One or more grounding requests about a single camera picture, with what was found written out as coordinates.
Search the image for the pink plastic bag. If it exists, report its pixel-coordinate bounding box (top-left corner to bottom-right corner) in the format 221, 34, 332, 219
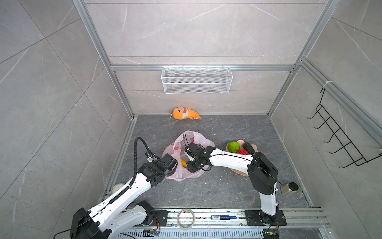
162, 130, 215, 182

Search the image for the green fruit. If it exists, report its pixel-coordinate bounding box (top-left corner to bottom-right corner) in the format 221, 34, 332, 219
227, 141, 241, 153

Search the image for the red fruit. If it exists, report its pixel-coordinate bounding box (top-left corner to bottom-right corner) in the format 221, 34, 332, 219
237, 149, 249, 155

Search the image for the dark avocado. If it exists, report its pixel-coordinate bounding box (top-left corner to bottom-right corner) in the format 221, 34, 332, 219
243, 142, 256, 154

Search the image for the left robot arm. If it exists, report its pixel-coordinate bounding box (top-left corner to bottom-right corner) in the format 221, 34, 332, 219
70, 154, 178, 239

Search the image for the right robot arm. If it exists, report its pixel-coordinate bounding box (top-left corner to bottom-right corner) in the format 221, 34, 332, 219
185, 143, 279, 225

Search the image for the banana in bag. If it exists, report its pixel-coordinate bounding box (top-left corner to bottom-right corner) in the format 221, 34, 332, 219
180, 158, 187, 168

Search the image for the pink shell-shaped plate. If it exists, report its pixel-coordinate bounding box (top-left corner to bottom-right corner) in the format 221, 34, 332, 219
224, 139, 259, 177

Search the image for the orange fish plush toy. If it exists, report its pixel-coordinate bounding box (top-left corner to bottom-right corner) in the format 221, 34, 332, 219
171, 107, 202, 120

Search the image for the roll of clear tape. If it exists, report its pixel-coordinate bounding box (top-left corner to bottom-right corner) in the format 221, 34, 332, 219
177, 208, 196, 231

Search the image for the blue marker pen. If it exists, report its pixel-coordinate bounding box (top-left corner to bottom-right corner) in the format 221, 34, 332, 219
211, 215, 237, 221

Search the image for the small metal can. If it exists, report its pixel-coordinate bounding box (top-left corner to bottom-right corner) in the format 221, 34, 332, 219
281, 182, 299, 196

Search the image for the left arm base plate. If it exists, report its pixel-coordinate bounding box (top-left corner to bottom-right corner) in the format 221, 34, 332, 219
141, 210, 169, 227

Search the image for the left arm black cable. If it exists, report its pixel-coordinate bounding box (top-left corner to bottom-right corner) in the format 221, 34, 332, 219
53, 136, 157, 239

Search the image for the white wire mesh basket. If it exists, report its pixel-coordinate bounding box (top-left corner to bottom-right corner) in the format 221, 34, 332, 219
161, 66, 233, 94

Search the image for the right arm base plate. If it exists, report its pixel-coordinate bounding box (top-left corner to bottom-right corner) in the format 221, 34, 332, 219
244, 210, 287, 226

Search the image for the black wire hook rack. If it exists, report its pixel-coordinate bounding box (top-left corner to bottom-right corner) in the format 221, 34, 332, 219
307, 88, 382, 169

